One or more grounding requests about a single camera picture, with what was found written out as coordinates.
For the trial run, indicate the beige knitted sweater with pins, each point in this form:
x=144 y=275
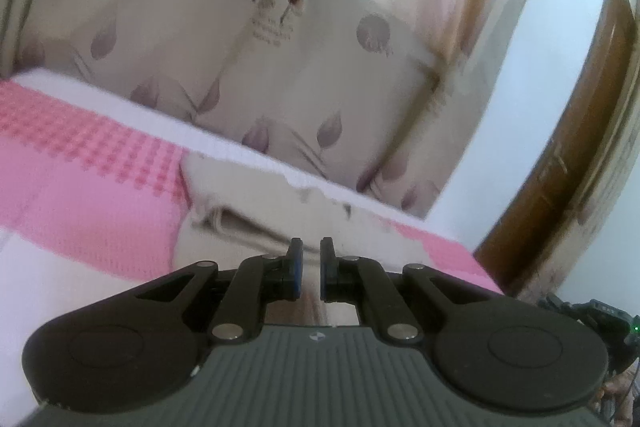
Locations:
x=240 y=197

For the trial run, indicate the beige leaf print curtain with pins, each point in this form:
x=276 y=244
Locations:
x=200 y=32

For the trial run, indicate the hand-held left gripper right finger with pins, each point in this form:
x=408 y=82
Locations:
x=324 y=272

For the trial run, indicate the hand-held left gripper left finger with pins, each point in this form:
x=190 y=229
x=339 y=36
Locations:
x=296 y=272

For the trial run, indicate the pink checked blanket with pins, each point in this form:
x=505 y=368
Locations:
x=75 y=167

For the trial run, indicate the brown wooden door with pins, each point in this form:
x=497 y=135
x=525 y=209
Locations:
x=575 y=147

